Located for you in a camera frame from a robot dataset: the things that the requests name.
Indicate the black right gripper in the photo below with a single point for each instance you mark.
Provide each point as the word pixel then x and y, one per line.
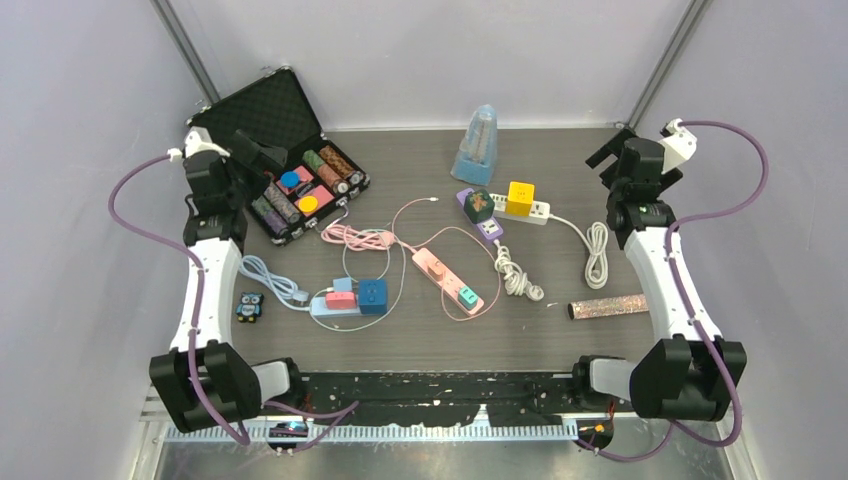
pixel 614 148

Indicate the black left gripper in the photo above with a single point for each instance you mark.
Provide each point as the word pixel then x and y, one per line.
pixel 266 160

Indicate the yellow cube socket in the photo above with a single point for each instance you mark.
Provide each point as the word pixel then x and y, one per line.
pixel 520 198

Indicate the light blue charger plug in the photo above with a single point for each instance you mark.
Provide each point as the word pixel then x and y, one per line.
pixel 344 284

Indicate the dark green cube socket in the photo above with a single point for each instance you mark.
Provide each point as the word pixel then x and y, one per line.
pixel 478 206

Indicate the pink cube socket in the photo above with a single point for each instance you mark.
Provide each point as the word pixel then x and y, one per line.
pixel 341 300

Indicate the dark blue cube socket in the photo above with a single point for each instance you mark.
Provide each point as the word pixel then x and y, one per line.
pixel 373 297

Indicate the teal charger plug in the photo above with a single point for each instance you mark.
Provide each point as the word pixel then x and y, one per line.
pixel 467 298

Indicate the orange pink charger plug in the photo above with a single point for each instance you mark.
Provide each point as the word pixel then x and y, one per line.
pixel 436 269

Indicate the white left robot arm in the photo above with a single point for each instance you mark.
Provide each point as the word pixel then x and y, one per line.
pixel 202 380

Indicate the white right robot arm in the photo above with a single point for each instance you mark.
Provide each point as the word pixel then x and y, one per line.
pixel 690 372

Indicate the black chip case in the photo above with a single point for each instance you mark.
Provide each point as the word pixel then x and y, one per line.
pixel 272 123

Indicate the glittery small cylinder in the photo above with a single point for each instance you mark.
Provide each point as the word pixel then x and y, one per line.
pixel 607 307

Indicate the blue owl figurine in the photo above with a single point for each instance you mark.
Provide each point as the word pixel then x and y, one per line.
pixel 249 308

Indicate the light blue power strip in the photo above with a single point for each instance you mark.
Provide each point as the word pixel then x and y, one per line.
pixel 320 310

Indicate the blue wrapped metronome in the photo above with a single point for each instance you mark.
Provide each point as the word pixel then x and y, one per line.
pixel 476 157

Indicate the pink power strip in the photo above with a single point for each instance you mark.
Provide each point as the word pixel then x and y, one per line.
pixel 449 285

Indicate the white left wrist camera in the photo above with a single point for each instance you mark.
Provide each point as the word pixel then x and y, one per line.
pixel 197 140

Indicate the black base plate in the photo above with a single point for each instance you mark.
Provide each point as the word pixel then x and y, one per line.
pixel 444 399

